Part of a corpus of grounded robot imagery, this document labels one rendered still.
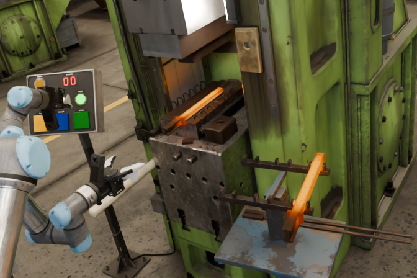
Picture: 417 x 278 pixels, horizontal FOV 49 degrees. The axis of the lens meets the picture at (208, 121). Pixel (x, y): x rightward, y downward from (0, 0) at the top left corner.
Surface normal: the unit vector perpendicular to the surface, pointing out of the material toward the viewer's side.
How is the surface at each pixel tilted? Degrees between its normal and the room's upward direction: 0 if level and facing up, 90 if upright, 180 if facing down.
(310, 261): 0
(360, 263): 0
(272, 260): 0
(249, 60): 90
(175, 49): 90
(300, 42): 89
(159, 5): 90
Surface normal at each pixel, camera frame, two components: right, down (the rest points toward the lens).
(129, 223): -0.17, -0.88
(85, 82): -0.23, -0.03
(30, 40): 0.68, 0.28
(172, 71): 0.81, 0.14
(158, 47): -0.57, 0.46
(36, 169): 0.96, -0.15
